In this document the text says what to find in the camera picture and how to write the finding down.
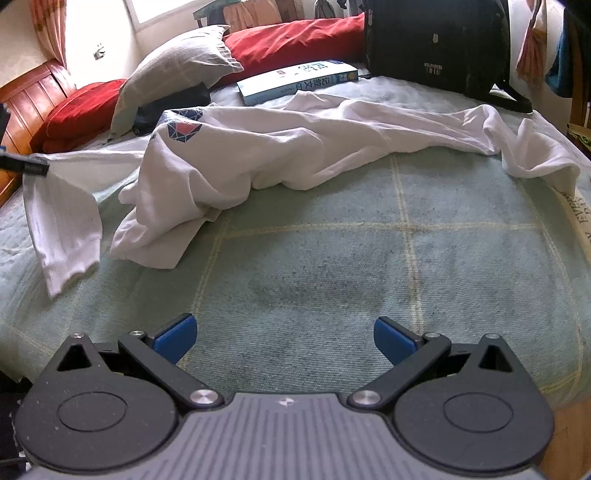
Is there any grey pillow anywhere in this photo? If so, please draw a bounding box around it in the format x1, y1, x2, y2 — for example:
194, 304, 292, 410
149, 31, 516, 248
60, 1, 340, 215
111, 25, 245, 137

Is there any blue book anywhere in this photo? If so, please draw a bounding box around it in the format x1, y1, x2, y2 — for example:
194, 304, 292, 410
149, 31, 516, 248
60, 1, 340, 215
237, 59, 359, 106

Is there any window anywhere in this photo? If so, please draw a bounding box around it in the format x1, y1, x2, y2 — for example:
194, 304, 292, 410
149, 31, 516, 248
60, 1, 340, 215
124, 0, 199, 31

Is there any cream printed bed sheet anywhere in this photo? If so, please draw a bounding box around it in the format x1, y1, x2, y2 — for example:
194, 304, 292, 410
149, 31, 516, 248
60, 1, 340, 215
549, 182, 591, 282

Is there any wooden chair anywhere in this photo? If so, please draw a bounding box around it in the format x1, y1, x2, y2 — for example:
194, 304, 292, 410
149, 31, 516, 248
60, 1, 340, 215
566, 9, 591, 153

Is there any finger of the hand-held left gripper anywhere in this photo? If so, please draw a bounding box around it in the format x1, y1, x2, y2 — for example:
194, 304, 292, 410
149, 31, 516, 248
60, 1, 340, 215
0, 154, 49, 176

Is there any dark teal jacket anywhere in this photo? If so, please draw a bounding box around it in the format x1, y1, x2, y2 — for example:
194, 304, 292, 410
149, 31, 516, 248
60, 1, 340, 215
545, 18, 574, 97

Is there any red quilt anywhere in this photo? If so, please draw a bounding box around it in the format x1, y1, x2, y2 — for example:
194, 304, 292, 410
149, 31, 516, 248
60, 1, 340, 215
30, 14, 368, 153

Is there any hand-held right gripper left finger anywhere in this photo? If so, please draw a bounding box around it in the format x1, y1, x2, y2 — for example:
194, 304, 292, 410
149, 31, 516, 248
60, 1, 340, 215
55, 313, 226, 412

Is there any white printed t-shirt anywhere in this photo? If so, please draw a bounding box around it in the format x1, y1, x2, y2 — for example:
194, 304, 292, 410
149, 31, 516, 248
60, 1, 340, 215
23, 90, 580, 298

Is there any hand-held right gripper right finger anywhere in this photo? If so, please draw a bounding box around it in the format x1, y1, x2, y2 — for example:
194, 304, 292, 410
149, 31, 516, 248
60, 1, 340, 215
346, 316, 532, 412

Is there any yellow green cloth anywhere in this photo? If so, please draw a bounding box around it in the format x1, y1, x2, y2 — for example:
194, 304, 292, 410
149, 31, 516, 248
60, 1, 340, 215
568, 124, 591, 149

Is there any wooden headboard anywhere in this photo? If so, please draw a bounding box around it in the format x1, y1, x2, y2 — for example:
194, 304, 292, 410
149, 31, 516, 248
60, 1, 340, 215
0, 60, 77, 204

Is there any green stool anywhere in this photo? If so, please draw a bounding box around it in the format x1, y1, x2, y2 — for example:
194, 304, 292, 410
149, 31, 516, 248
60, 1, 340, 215
193, 6, 228, 29

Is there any black backpack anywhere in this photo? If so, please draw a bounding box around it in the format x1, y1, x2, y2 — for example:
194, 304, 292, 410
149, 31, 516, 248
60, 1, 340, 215
362, 0, 534, 114

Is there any cardboard box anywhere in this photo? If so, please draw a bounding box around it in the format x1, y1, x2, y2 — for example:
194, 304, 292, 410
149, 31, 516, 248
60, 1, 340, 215
224, 0, 283, 33

